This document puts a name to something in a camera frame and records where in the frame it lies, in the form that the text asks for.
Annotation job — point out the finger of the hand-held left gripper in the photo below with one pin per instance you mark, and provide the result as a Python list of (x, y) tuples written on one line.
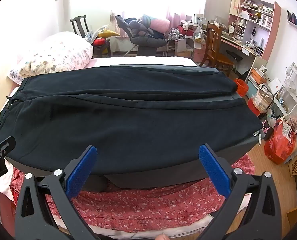
[(2, 146)]

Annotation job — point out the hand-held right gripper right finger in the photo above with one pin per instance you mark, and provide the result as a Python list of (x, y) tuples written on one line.
[(213, 170)]

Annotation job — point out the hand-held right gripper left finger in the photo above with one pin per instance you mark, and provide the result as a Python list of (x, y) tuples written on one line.
[(81, 170)]

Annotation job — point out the dark navy pants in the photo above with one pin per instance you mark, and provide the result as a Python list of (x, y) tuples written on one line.
[(126, 120)]

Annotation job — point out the grey padded mat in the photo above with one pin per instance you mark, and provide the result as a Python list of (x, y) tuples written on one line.
[(143, 180)]

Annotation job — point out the red floral blanket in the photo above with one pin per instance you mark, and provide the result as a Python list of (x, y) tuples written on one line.
[(138, 205)]

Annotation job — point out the red plastic bag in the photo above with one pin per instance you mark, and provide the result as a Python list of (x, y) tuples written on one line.
[(278, 142)]

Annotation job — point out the purple print pillow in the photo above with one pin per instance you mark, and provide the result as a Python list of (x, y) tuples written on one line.
[(14, 76)]

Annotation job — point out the orange waste bin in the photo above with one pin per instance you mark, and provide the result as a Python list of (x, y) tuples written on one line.
[(241, 87)]

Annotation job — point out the orange box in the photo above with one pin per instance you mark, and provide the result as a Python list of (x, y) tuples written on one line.
[(258, 76)]

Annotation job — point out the white box with red mark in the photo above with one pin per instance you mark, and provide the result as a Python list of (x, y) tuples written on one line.
[(276, 86)]

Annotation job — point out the floral print pillow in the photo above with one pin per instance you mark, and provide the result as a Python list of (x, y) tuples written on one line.
[(56, 55)]

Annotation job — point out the black seat cushion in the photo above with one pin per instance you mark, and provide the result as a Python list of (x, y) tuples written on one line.
[(234, 55)]

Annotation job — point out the red round toy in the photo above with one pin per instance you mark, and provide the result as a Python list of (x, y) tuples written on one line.
[(98, 42)]

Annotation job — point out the brown wooden chair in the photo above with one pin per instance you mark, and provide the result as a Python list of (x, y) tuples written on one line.
[(213, 40)]

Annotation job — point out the clear plastic bag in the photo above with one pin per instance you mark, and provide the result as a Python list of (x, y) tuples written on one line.
[(198, 33)]

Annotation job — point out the yellow plush toy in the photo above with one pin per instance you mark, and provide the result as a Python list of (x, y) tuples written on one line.
[(108, 33)]

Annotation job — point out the red storage box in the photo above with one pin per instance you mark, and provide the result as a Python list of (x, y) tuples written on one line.
[(187, 31)]

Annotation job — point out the dark wooden chair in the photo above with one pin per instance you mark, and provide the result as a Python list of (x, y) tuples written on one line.
[(79, 26)]

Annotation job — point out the grey baby bouncer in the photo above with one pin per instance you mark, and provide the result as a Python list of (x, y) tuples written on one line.
[(148, 42)]

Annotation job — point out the pink desk with bookshelf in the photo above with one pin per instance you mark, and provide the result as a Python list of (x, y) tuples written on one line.
[(273, 30)]

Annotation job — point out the pink plush cushion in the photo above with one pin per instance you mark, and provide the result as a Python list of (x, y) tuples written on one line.
[(161, 24)]

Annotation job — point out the pink curtain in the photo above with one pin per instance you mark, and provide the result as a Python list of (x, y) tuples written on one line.
[(188, 0)]

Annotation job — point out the wall shelf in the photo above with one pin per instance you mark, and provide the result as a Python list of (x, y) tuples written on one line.
[(294, 18)]

